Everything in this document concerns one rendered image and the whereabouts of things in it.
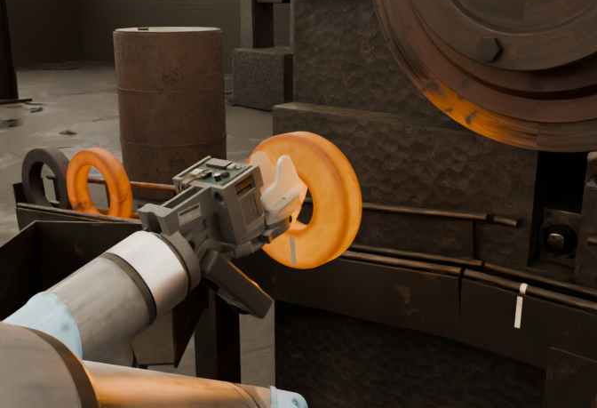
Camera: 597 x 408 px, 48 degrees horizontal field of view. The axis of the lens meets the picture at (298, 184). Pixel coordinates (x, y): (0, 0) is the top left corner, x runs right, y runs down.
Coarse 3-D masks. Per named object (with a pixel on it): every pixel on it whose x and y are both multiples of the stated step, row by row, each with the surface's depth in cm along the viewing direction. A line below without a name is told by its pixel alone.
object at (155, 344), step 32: (32, 224) 100; (64, 224) 101; (96, 224) 100; (128, 224) 100; (0, 256) 91; (32, 256) 100; (64, 256) 102; (96, 256) 102; (0, 288) 91; (32, 288) 100; (0, 320) 91; (160, 320) 95; (192, 320) 91; (160, 352) 86
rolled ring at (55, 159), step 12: (36, 156) 148; (48, 156) 145; (60, 156) 145; (24, 168) 152; (36, 168) 152; (60, 168) 143; (24, 180) 153; (36, 180) 154; (60, 180) 144; (24, 192) 154; (36, 192) 154; (60, 192) 145; (48, 204) 154; (60, 204) 146
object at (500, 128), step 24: (384, 0) 83; (384, 24) 84; (408, 48) 82; (408, 72) 83; (432, 96) 82; (456, 96) 80; (456, 120) 80; (480, 120) 79; (504, 120) 77; (528, 144) 76; (552, 144) 74; (576, 144) 72
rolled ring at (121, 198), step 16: (80, 160) 137; (96, 160) 134; (112, 160) 134; (80, 176) 141; (112, 176) 132; (80, 192) 142; (112, 192) 133; (128, 192) 134; (80, 208) 141; (112, 208) 134; (128, 208) 134
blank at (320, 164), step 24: (264, 144) 75; (288, 144) 73; (312, 144) 71; (312, 168) 72; (336, 168) 70; (312, 192) 72; (336, 192) 70; (360, 192) 72; (312, 216) 73; (336, 216) 71; (360, 216) 72; (288, 240) 76; (312, 240) 73; (336, 240) 71; (288, 264) 76; (312, 264) 74
